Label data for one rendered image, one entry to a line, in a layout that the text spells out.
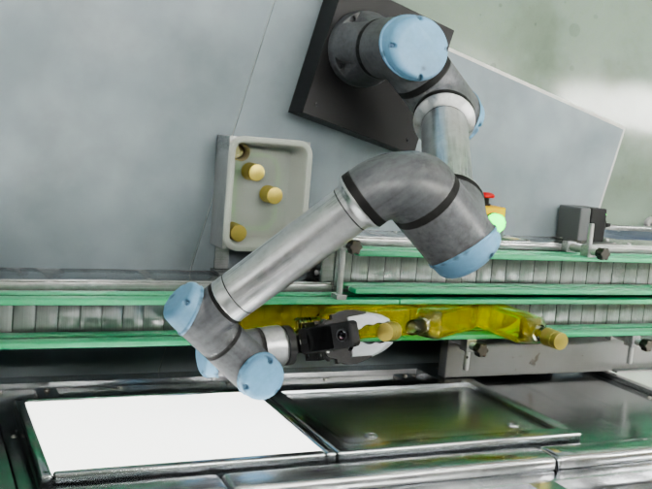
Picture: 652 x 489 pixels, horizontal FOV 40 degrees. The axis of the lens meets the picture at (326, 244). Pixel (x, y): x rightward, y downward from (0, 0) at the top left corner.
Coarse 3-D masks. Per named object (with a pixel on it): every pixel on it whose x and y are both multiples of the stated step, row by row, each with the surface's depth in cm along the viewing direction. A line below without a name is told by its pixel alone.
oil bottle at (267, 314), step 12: (252, 312) 167; (264, 312) 168; (276, 312) 169; (288, 312) 170; (300, 312) 171; (312, 312) 172; (240, 324) 166; (252, 324) 167; (264, 324) 168; (276, 324) 169; (288, 324) 171
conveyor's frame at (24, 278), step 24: (360, 240) 181; (384, 240) 183; (408, 240) 186; (528, 240) 201; (552, 240) 208; (624, 240) 225; (384, 264) 184; (0, 288) 153; (24, 288) 155; (48, 288) 156; (72, 288) 158; (96, 288) 160; (120, 288) 162; (144, 288) 164; (168, 288) 166; (288, 288) 176; (312, 288) 178; (336, 288) 180
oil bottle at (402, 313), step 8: (320, 312) 170; (328, 312) 168; (376, 312) 173; (384, 312) 174; (392, 312) 174; (400, 312) 175; (408, 312) 176; (392, 320) 175; (400, 320) 176; (408, 320) 177; (368, 328) 172; (376, 328) 173; (360, 336) 171; (368, 336) 172; (376, 336) 174
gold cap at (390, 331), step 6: (384, 324) 164; (390, 324) 164; (396, 324) 166; (378, 330) 164; (384, 330) 164; (390, 330) 163; (396, 330) 164; (378, 336) 164; (384, 336) 164; (390, 336) 163; (396, 336) 165
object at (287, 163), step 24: (264, 144) 174; (288, 144) 175; (240, 168) 179; (264, 168) 182; (288, 168) 184; (240, 192) 180; (288, 192) 184; (240, 216) 181; (264, 216) 183; (288, 216) 184; (264, 240) 182
